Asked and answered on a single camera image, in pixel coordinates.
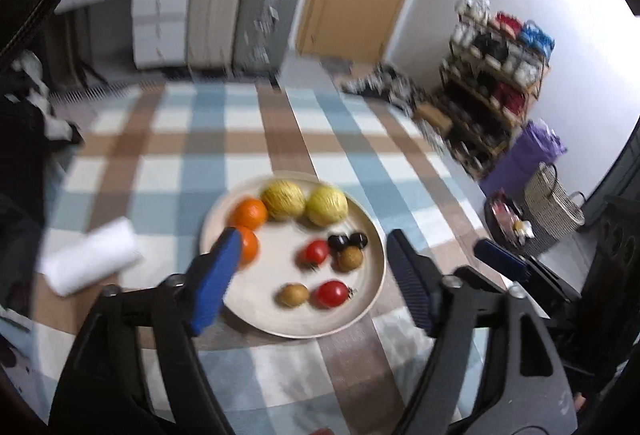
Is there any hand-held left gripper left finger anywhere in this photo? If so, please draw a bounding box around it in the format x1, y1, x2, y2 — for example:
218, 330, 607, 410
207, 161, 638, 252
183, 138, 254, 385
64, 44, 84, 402
47, 227, 244, 435

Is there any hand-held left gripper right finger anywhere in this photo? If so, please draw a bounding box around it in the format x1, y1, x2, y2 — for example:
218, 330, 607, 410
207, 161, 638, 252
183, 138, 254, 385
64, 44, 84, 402
387, 229, 576, 435

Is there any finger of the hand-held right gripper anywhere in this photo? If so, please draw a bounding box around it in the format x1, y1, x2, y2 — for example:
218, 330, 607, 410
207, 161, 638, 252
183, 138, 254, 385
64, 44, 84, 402
474, 238, 582, 322

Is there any orange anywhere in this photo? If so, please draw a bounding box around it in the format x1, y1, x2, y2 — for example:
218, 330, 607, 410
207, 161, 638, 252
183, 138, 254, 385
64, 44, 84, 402
230, 197, 269, 232
232, 226, 261, 268

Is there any brown round fruit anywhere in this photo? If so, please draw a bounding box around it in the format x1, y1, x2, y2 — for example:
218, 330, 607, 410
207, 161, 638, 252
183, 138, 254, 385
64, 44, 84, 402
336, 246, 364, 273
278, 283, 311, 308

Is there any cream round plate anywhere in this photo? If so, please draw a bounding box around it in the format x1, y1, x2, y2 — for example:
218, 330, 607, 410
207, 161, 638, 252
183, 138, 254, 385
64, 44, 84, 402
199, 174, 388, 340

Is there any red tomato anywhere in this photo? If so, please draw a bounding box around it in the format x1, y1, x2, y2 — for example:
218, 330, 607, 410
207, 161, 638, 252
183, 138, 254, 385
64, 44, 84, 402
300, 240, 330, 268
316, 280, 353, 309

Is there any dark round bin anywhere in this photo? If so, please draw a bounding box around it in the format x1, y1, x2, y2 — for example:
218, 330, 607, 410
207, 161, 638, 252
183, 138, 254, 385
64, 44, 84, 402
484, 192, 536, 246

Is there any woven basket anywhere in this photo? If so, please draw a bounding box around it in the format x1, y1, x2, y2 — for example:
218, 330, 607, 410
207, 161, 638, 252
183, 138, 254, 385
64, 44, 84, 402
522, 162, 586, 256

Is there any purple bag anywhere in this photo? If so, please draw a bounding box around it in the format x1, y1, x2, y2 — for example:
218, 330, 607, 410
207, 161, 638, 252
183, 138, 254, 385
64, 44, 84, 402
480, 120, 568, 200

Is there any yellow round fruit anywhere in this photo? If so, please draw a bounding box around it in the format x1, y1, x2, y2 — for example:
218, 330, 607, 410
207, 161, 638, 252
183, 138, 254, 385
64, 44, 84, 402
261, 181, 307, 222
306, 186, 349, 228

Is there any white paper towel roll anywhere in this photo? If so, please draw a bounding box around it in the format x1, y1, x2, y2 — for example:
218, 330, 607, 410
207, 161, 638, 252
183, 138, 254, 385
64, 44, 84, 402
40, 216, 144, 298

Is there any checked tablecloth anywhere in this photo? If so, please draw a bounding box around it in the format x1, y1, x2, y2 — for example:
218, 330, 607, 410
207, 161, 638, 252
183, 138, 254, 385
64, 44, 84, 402
0, 80, 506, 435

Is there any small brown cardboard box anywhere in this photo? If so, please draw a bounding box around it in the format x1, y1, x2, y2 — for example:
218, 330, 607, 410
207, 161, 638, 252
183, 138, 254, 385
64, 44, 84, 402
414, 102, 453, 136

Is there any wooden shoe rack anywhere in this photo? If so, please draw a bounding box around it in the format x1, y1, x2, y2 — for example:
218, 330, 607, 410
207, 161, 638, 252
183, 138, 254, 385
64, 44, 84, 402
440, 0, 556, 180

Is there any pile of shoes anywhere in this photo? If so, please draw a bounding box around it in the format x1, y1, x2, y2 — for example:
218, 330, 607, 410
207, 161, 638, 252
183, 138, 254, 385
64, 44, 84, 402
340, 62, 431, 110

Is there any beige suitcase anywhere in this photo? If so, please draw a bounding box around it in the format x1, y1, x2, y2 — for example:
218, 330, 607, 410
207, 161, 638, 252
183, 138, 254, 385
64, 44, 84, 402
186, 0, 246, 73

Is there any grey suitcase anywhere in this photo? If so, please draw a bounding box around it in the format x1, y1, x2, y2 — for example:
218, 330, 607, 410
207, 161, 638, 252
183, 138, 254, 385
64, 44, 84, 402
232, 0, 304, 76

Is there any white drawer desk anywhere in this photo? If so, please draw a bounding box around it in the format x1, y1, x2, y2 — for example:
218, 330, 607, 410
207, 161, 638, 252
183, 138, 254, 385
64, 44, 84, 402
55, 0, 191, 70

